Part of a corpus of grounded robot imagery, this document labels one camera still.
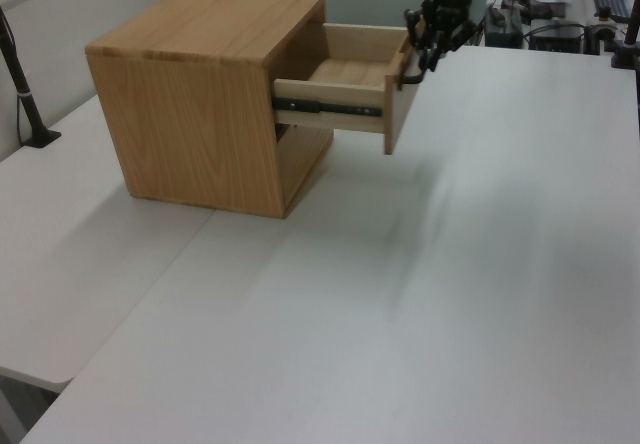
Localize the dark box with green light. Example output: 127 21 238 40
485 6 524 48

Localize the black clamped pole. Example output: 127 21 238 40
608 0 640 71

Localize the wooden drawer cabinet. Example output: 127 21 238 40
85 0 335 220

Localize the black electronics box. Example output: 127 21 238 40
528 22 585 54

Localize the black drawer slide rail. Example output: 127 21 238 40
273 96 384 118

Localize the black protruding drawer handle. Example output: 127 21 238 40
397 67 427 88

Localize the wooden drawer with recessed handle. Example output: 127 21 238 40
276 124 335 215

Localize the black camera stand pole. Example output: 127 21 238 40
0 6 62 149

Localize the wooden drawer with protruding handle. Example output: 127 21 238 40
272 22 427 157

